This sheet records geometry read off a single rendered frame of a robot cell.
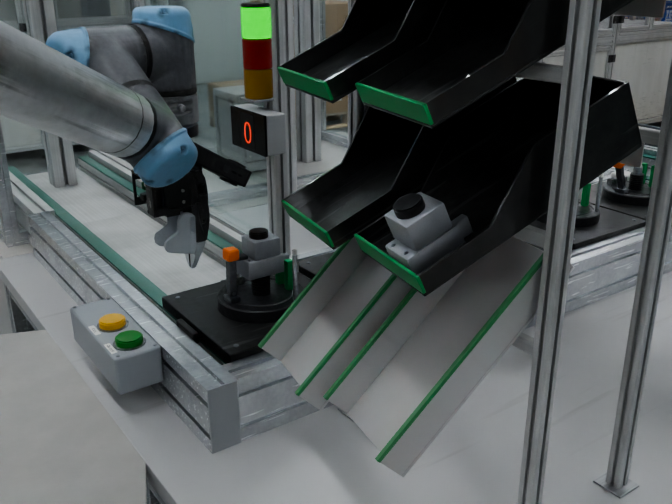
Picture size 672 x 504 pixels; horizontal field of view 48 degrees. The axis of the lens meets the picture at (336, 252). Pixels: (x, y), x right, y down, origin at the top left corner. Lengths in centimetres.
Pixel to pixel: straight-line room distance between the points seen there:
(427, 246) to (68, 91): 36
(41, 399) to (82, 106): 60
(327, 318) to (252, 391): 16
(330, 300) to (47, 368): 54
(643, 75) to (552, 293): 654
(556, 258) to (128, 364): 63
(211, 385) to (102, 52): 44
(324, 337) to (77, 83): 43
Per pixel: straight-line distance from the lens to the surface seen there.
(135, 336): 114
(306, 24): 240
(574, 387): 124
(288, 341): 99
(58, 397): 124
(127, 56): 95
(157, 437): 111
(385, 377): 88
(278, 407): 109
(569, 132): 72
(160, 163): 86
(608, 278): 156
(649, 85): 738
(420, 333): 88
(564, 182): 73
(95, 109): 77
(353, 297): 96
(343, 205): 89
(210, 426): 104
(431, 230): 71
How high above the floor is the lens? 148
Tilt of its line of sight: 21 degrees down
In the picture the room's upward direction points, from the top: straight up
